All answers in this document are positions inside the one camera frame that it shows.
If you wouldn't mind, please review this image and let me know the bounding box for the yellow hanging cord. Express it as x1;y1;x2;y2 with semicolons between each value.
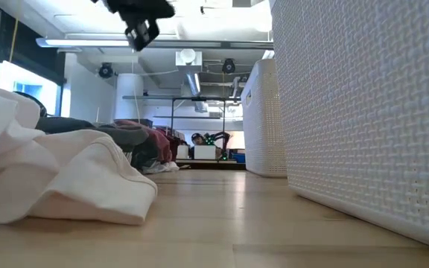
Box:
8;0;21;63

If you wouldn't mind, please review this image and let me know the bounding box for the person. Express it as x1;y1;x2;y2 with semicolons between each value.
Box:
190;132;206;147

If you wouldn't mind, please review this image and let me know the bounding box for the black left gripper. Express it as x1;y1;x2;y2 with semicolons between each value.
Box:
124;16;161;53

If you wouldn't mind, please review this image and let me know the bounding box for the black metal rack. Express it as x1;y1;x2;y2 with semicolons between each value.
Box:
171;96;226;132

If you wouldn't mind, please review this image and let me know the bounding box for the white ventilation box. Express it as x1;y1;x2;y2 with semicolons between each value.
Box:
175;48;203;68

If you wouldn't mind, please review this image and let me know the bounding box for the black fabric lump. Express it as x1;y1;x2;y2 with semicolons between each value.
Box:
12;91;48;118

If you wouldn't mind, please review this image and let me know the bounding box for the white garment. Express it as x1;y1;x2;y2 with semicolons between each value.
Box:
0;86;159;226

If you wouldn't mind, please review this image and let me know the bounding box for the mauve garment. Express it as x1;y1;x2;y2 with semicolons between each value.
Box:
113;118;174;165

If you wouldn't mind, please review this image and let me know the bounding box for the dark maroon garment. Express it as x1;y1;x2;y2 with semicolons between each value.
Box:
154;126;190;162

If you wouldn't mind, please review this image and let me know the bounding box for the silver duct pipe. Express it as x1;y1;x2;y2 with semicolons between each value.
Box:
185;71;209;112

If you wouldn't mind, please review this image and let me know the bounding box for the white plastic laundry basket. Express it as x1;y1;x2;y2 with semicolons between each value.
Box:
269;0;429;254
239;58;288;178

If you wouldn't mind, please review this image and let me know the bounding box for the large black garment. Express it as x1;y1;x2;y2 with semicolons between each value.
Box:
34;116;150;153

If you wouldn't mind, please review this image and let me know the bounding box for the white round column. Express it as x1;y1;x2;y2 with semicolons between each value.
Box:
115;73;144;120

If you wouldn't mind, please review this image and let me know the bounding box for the bright window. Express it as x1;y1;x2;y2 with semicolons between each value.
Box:
0;61;65;117

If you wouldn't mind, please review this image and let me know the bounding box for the pile of mixed clothes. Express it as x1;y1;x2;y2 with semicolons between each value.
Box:
175;159;247;171

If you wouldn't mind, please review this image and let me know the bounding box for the white cloth with label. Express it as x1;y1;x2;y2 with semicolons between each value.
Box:
141;159;192;176

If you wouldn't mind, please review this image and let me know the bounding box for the black ceiling spotlight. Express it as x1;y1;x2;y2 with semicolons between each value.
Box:
220;58;237;74
98;62;115;79

